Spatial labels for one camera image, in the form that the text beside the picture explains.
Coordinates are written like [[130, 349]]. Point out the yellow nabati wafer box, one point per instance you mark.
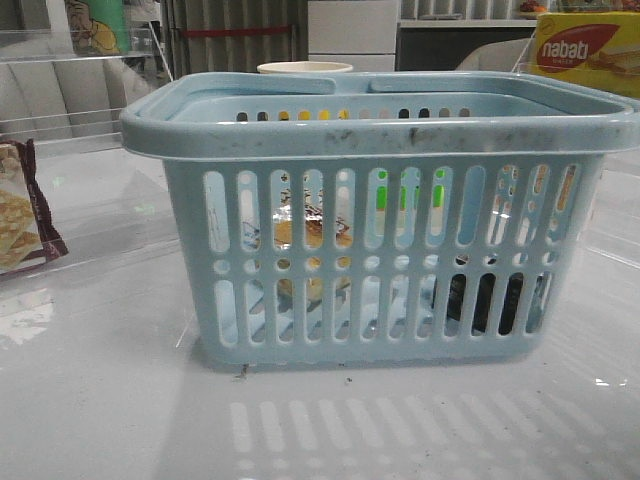
[[626, 24]]

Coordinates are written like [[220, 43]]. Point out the light blue plastic basket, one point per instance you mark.
[[436, 173]]

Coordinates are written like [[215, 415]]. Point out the fruit plate on counter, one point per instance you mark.
[[532, 7]]

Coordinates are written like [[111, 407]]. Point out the packaged bread clear wrapper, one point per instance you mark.
[[313, 239]]

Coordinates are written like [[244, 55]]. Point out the grey armchair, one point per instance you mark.
[[502, 56]]

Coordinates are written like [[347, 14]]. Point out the clear acrylic display shelf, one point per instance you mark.
[[102, 198]]

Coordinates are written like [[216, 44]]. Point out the dark grey counter cabinet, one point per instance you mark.
[[424, 45]]

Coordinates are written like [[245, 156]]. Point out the right clear acrylic shelf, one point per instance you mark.
[[589, 58]]

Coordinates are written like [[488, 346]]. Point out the maroon cracker snack packet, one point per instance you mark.
[[28, 235]]

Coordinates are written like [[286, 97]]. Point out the dark tissue pack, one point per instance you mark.
[[508, 304]]

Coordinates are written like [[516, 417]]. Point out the green cartoon bottle rear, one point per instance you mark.
[[97, 27]]

